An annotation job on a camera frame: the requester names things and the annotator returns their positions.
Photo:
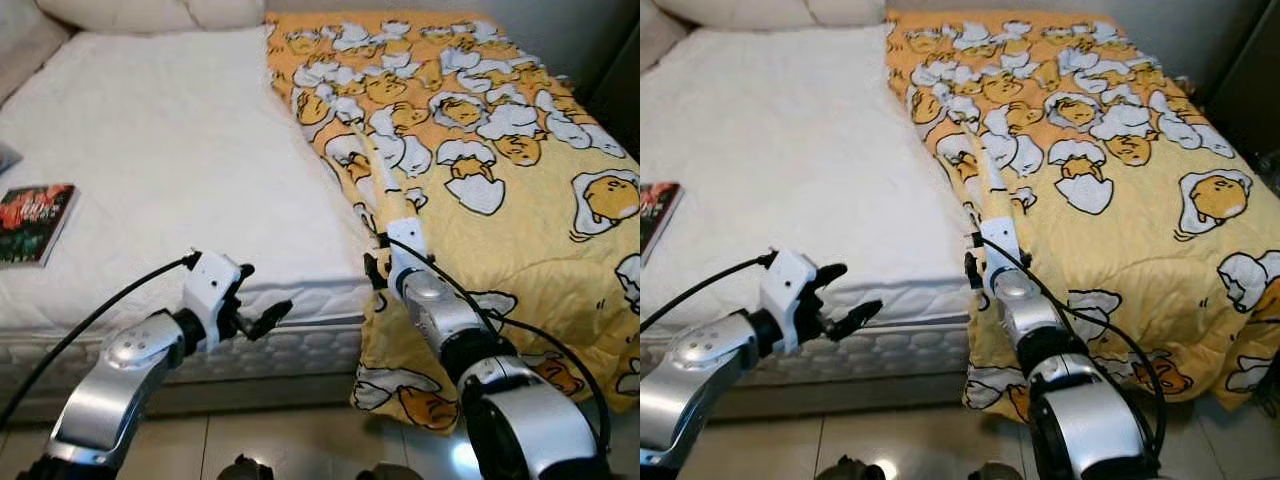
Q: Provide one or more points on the yellow cartoon egg blanket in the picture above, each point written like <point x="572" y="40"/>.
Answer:
<point x="520" y="240"/>
<point x="1130" y="240"/>

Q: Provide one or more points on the dark wardrobe door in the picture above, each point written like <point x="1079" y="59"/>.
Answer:
<point x="1250" y="80"/>
<point x="622" y="90"/>

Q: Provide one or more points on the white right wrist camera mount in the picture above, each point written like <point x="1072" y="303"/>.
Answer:
<point x="998" y="240"/>
<point x="405" y="245"/>

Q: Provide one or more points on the beige headboard cushion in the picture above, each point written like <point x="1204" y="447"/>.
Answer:
<point x="115" y="12"/>
<point x="845" y="9"/>
<point x="735" y="10"/>
<point x="225" y="10"/>

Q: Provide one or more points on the grey bed base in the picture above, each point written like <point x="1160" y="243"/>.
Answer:
<point x="200" y="396"/>
<point x="850" y="396"/>

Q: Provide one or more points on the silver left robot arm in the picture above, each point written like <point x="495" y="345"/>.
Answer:
<point x="120" y="380"/>
<point x="700" y="385"/>

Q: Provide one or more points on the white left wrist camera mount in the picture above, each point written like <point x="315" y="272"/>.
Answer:
<point x="790" y="285"/>
<point x="212" y="285"/>

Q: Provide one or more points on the dark cover book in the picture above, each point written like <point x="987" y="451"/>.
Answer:
<point x="660" y="222"/>
<point x="35" y="225"/>

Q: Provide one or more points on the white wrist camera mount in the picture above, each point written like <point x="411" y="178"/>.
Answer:
<point x="998" y="240"/>
<point x="212" y="285"/>
<point x="790" y="285"/>
<point x="405" y="245"/>

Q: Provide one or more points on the white quilted mattress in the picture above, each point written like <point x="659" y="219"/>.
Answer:
<point x="180" y="140"/>
<point x="790" y="140"/>

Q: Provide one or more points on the black left robot foot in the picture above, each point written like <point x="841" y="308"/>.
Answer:
<point x="850" y="470"/>
<point x="245" y="470"/>

